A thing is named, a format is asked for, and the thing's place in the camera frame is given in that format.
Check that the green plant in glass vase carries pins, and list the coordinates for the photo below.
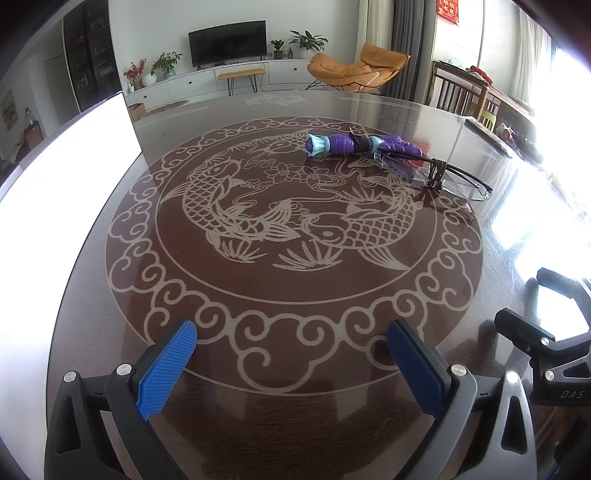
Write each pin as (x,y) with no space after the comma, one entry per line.
(165,62)

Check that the large potted green plant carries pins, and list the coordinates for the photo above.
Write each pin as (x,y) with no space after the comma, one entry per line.
(308,41)

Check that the wooden bench with metal legs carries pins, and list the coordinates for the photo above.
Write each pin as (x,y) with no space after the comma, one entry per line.
(241,74)

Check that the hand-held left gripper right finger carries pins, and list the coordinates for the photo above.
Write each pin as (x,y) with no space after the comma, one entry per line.
(415,369)

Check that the red wall decoration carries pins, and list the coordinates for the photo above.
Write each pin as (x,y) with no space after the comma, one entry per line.
(449,11)

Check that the white television cabinet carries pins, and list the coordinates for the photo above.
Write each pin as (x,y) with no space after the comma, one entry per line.
(187,84)

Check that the round white vase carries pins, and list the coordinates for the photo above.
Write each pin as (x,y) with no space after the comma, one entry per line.
(148,80)

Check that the orange lounge chair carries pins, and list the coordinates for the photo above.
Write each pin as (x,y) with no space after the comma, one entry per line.
(355,69)

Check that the wooden side table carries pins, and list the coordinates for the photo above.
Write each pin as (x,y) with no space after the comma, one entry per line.
(455,90)

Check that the dark flat device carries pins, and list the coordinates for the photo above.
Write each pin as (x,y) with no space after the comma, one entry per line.
(489,136)

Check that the framed wall picture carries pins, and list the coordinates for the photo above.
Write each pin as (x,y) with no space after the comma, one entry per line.
(8,108)

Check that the black flat television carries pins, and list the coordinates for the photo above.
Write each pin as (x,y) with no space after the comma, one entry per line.
(228,44)

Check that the red flower branches in vase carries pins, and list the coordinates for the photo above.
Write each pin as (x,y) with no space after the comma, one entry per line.
(133,71)

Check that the purple plastic toy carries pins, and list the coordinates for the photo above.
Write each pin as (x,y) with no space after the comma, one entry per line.
(339,143)

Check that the black framed eyeglasses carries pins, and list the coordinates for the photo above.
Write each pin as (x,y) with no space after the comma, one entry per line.
(398,165)

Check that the grey curtain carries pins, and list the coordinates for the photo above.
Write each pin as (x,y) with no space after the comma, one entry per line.
(410,32)

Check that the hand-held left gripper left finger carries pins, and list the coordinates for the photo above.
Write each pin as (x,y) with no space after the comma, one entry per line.
(166,364)

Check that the cardboard box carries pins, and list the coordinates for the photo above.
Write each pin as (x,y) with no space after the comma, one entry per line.
(137,112)

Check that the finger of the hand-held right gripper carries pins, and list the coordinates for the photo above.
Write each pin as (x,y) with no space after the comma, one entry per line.
(521,330)
(561,281)

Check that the small potted green plant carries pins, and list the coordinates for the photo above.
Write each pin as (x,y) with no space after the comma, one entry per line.
(277,46)

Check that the dark display bookcase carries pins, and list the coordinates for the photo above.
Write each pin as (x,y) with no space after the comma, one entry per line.
(90,55)

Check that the patterned brown desktop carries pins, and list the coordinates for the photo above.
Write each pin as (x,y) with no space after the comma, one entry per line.
(277,286)

